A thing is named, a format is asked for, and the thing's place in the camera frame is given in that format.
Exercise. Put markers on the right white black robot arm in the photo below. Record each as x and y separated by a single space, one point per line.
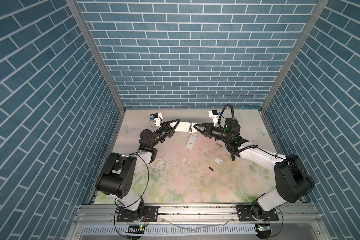
291 177

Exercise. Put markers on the left aluminium corner post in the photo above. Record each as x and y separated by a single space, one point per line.
80 20

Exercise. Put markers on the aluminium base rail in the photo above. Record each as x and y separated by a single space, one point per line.
199 222

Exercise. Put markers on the right aluminium corner post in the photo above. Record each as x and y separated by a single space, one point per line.
306 30

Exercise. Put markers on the black yellow screwdriver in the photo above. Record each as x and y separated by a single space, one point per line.
233 158

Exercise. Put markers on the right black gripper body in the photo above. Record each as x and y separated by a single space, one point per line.
218 133

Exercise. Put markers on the white remote control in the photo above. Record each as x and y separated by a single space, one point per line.
186 127
191 142

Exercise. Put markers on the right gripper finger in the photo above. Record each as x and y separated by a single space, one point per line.
201 123
203 129

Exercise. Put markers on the black mounting plate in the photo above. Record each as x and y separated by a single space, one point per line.
128 216
247 213

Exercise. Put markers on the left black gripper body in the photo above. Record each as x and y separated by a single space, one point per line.
159 136

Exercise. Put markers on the white battery cover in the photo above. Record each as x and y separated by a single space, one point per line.
218 160

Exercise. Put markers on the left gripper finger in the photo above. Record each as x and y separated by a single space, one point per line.
173 125
166 124

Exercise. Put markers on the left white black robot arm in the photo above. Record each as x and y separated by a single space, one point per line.
116 177

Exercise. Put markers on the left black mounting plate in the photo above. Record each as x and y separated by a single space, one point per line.
128 216

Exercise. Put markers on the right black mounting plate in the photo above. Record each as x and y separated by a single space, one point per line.
247 213

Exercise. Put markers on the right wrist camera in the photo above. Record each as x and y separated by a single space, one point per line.
214 115

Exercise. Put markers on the aluminium corner post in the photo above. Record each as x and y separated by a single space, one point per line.
80 20
306 30

